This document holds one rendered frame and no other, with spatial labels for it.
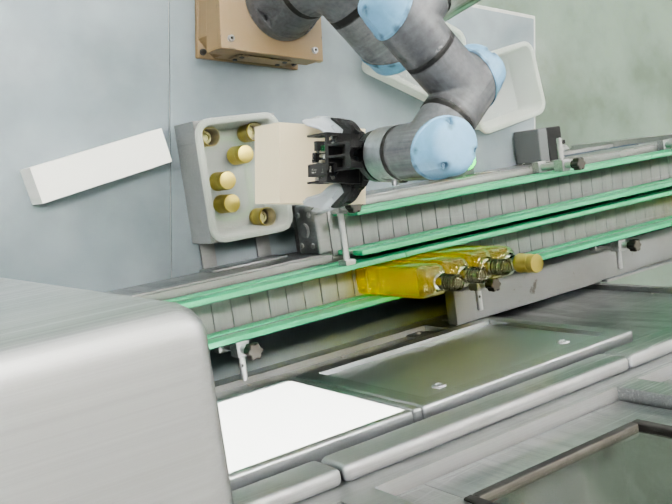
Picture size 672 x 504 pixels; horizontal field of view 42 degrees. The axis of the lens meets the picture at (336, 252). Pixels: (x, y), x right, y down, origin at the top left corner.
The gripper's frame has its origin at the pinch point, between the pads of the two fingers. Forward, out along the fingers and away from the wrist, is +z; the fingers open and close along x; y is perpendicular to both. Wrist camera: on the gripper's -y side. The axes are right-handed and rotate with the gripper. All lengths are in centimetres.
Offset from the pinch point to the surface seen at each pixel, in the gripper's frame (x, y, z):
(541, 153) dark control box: -8, -80, 28
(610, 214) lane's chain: 7, -99, 23
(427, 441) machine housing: 37.4, 2.1, -29.5
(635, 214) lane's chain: 7, -109, 24
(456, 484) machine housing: 41, 4, -37
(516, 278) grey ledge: 21, -67, 23
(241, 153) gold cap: -4.1, -1.9, 28.8
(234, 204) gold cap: 5.3, -0.4, 28.8
